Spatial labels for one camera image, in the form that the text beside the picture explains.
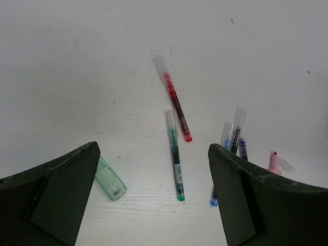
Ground pink translucent correction tape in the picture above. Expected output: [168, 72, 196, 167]
[268, 151, 296, 176]

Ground black gel pen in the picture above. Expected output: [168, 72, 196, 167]
[230, 107, 247, 154]

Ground green translucent correction tape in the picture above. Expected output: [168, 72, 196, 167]
[95, 156, 128, 201]

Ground green gel pen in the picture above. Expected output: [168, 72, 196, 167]
[166, 110, 185, 202]

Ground purple gel pen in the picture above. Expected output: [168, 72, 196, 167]
[239, 137, 248, 161]

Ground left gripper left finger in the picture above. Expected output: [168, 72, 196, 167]
[1, 141, 100, 245]

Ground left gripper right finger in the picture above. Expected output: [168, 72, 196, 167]
[208, 144, 327, 245]

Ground blue gel pen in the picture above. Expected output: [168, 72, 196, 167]
[210, 121, 233, 207]

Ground red gel pen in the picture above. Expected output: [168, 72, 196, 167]
[153, 55, 192, 142]

